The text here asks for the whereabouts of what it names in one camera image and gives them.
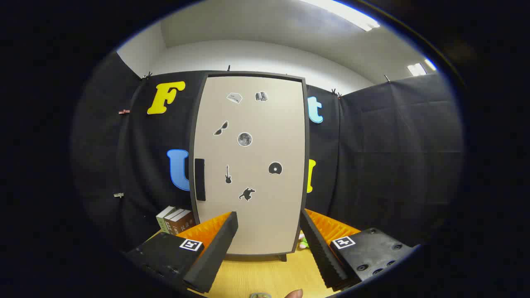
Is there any grey cabinet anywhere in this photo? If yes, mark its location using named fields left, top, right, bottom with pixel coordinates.
left=188, top=70, right=311, bottom=262

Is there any black door handle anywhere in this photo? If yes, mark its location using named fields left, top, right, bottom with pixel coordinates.
left=195, top=159, right=206, bottom=202

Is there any small ceiling light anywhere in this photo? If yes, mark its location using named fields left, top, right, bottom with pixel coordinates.
left=407, top=59, right=437, bottom=77

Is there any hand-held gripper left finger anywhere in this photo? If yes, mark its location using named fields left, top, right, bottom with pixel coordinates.
left=123, top=211, right=239, bottom=293

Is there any black backdrop cloth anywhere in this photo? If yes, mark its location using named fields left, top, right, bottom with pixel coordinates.
left=72, top=52, right=464, bottom=253

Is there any brown book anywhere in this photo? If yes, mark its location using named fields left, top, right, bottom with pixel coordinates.
left=171, top=210, right=196, bottom=236
left=164, top=209, right=185, bottom=236

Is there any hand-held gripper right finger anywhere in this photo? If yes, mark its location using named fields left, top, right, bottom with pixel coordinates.
left=299, top=208, right=419, bottom=291

